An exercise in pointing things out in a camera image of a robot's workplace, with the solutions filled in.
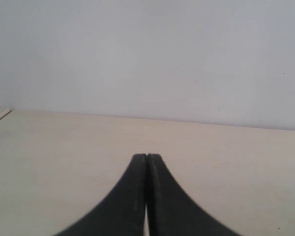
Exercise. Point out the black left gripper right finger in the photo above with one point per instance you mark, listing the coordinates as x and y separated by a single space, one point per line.
170 211

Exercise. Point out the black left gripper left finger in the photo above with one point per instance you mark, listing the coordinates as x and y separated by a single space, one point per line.
122 211

